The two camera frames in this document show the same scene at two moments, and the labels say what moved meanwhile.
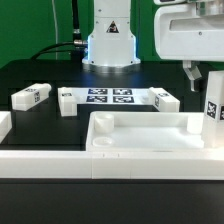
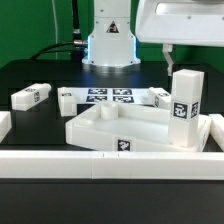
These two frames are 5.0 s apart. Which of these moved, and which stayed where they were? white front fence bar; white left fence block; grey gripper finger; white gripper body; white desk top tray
Moved: white desk top tray; grey gripper finger; white gripper body
Stayed: white left fence block; white front fence bar
